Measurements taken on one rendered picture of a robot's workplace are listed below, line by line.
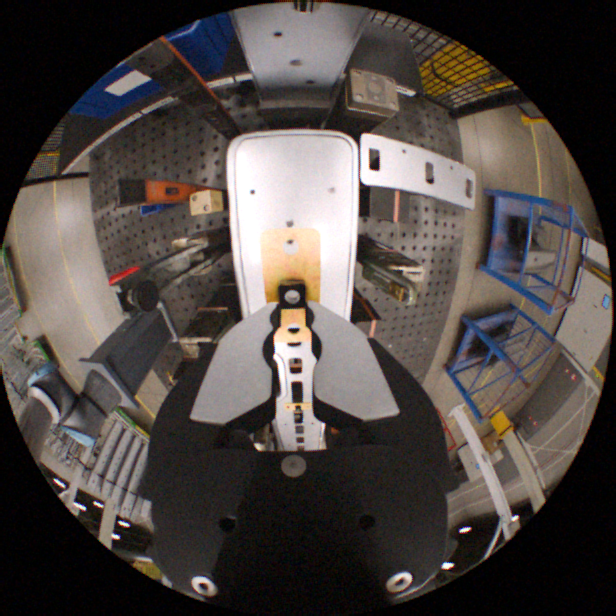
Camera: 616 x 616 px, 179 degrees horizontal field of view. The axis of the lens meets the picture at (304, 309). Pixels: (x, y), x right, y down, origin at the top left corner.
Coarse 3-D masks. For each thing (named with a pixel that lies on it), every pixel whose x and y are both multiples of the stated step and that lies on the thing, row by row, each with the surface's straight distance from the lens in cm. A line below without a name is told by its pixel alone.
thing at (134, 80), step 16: (224, 16) 48; (176, 32) 57; (192, 32) 36; (208, 32) 40; (224, 32) 47; (176, 48) 39; (192, 48) 39; (208, 48) 40; (224, 48) 47; (192, 64) 42; (208, 64) 42; (112, 80) 46; (128, 80) 46; (144, 80) 46; (96, 96) 51; (112, 96) 51; (128, 96) 51; (144, 96) 52; (80, 112) 56; (96, 112) 57; (112, 112) 57
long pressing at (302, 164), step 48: (240, 144) 37; (288, 144) 36; (336, 144) 37; (240, 192) 35; (288, 192) 34; (336, 192) 35; (240, 240) 36; (336, 240) 35; (240, 288) 38; (336, 288) 38; (288, 384) 54; (288, 432) 79
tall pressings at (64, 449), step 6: (54, 426) 803; (60, 432) 815; (48, 438) 807; (66, 438) 826; (72, 438) 802; (54, 444) 816; (78, 444) 819; (60, 450) 832; (66, 450) 807; (72, 450) 834; (66, 456) 837; (66, 462) 818
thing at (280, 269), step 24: (264, 240) 13; (312, 240) 12; (264, 264) 13; (288, 264) 13; (312, 264) 13; (264, 288) 13; (288, 288) 12; (312, 288) 13; (288, 312) 14; (288, 336) 15
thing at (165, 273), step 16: (176, 256) 26; (144, 272) 22; (160, 272) 25; (176, 272) 28; (192, 272) 29; (112, 288) 22; (128, 288) 22; (144, 288) 19; (160, 288) 24; (128, 304) 22; (144, 304) 19
